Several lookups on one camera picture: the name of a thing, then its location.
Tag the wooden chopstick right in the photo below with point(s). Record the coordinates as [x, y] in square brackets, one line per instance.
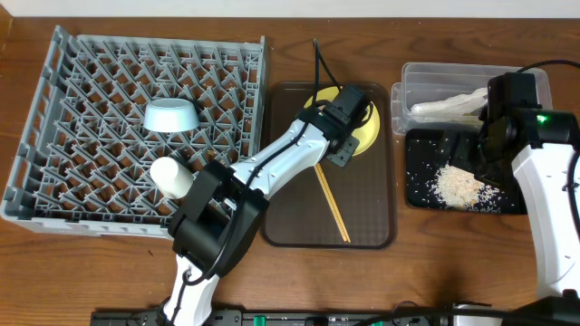
[336, 206]

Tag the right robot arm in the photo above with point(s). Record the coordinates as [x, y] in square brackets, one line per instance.
[547, 174]

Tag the yellow plate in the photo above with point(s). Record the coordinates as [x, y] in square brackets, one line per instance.
[369, 131]

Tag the black waste tray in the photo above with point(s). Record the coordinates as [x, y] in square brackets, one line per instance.
[423, 157]

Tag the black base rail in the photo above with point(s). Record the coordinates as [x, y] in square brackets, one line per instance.
[229, 318]

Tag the clear plastic bin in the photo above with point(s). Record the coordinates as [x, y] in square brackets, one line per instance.
[423, 82]

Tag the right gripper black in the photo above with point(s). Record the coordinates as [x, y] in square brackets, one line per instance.
[497, 178]

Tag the dark brown serving tray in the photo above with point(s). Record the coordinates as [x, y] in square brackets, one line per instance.
[364, 190]

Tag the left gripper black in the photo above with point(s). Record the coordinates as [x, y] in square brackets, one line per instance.
[344, 158]

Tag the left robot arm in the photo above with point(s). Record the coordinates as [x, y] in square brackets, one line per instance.
[221, 213]

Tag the wooden chopstick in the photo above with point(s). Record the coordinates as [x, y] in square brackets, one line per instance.
[336, 206]
[333, 208]

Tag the rice food waste pile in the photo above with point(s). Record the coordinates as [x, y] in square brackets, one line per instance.
[458, 189]

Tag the light blue bowl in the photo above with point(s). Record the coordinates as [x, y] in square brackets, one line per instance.
[170, 115]

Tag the white cup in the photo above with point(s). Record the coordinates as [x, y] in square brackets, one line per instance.
[171, 178]

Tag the grey dishwasher rack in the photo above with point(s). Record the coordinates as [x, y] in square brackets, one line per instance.
[83, 161]

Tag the wooden chopstick left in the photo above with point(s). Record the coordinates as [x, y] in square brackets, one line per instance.
[333, 208]

